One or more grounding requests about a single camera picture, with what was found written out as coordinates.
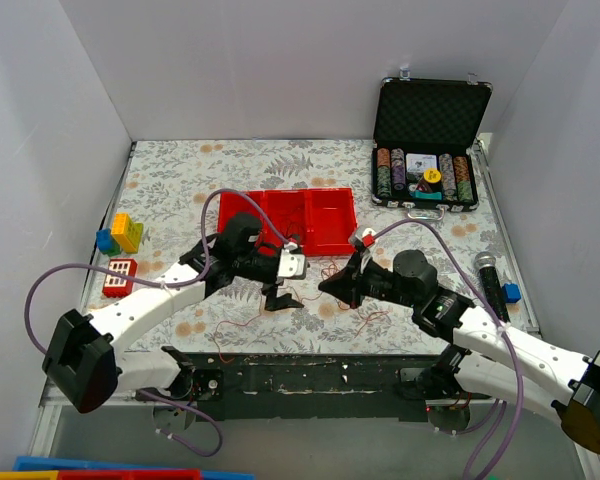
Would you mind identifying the black microphone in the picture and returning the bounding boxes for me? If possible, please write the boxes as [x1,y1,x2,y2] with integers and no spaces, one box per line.
[474,251,510,323]

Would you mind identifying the orange red wire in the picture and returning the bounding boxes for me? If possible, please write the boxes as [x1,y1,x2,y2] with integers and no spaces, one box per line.
[212,254,392,365]

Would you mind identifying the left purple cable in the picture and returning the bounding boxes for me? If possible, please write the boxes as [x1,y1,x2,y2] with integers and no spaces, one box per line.
[24,187,294,457]

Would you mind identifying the red three-compartment tray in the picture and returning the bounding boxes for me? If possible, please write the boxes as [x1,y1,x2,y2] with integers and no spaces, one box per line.
[217,188,358,257]

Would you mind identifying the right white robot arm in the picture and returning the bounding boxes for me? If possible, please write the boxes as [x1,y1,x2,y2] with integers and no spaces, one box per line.
[319,250,600,455]

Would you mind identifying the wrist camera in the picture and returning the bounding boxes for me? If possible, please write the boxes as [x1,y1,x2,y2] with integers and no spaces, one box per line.
[349,226,376,255]
[277,240,308,280]

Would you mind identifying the yellow dealer chip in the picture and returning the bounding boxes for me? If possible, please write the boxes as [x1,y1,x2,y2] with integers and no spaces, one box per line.
[423,168,442,184]

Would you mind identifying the playing card deck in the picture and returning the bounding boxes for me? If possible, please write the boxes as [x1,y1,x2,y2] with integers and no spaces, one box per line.
[405,153,437,174]

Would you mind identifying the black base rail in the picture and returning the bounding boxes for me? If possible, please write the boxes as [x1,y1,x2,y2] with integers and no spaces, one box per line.
[136,353,485,422]

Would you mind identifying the small blue block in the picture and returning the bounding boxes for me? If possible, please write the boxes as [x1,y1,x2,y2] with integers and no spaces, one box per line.
[502,283,522,304]

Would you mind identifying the yellow toy brick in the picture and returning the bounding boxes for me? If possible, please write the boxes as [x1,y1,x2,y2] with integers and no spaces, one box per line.
[111,213,144,254]

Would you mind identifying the green toy brick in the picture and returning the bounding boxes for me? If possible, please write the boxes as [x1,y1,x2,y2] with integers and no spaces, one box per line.
[111,222,143,254]

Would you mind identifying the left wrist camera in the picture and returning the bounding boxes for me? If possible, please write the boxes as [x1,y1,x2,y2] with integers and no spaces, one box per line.
[277,240,308,280]

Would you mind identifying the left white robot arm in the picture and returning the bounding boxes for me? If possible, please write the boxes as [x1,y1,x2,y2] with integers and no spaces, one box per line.
[43,213,307,413]

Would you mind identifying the black poker chip case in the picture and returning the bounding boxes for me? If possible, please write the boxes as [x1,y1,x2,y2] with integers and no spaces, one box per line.
[371,77,492,215]

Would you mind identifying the red storage bin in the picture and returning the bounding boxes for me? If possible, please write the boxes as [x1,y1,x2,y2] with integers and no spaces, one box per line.
[57,469,203,480]

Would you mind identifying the teal card box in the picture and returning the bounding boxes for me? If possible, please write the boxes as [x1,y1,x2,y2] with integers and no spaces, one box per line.
[412,190,443,201]

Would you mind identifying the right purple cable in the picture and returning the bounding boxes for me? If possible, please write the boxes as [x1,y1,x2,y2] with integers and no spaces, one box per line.
[372,218,525,480]

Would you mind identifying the purple cable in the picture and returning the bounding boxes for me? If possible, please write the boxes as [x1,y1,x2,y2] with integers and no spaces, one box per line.
[372,218,525,480]
[24,187,294,457]

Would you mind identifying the blue storage bin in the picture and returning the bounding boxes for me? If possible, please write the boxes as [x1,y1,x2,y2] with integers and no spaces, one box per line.
[12,456,255,480]

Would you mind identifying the blue toy brick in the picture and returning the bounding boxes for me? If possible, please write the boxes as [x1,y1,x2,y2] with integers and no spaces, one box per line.
[96,229,120,256]

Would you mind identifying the yellow storage bin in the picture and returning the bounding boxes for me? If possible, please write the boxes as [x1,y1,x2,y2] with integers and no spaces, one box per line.
[0,470,59,480]

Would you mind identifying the red white toy block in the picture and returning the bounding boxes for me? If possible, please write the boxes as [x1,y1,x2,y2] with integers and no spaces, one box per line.
[102,258,138,298]

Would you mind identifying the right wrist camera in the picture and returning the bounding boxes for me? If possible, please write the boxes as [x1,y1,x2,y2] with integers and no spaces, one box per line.
[349,226,376,255]

